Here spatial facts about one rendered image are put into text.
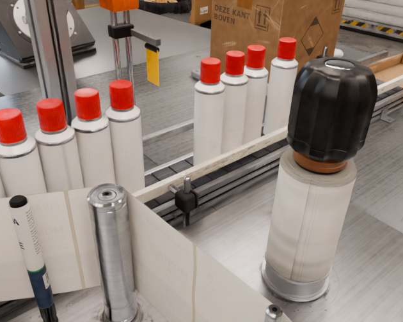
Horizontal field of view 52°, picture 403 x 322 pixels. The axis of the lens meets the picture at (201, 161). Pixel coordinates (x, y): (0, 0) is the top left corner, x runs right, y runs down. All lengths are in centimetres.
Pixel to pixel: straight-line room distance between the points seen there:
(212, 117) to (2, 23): 94
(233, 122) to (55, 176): 33
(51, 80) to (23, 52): 75
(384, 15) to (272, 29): 403
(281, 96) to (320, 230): 41
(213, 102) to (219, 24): 56
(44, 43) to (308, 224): 45
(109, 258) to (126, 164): 23
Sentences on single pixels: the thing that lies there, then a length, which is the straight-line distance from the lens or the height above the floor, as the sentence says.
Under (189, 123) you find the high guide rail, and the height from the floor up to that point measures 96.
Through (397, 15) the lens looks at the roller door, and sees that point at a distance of 506.
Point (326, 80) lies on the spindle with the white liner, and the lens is 41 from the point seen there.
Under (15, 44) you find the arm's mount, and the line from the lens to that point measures 146.
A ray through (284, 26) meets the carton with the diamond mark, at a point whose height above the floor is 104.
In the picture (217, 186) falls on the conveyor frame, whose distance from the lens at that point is 75.
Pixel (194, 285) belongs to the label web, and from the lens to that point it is 40.
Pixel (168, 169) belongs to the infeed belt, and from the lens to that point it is 77.
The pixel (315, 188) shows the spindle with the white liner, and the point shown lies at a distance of 45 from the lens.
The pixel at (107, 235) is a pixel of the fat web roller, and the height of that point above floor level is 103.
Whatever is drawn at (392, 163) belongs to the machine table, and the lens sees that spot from 99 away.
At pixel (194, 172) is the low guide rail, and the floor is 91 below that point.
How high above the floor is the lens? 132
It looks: 33 degrees down
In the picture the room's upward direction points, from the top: 2 degrees clockwise
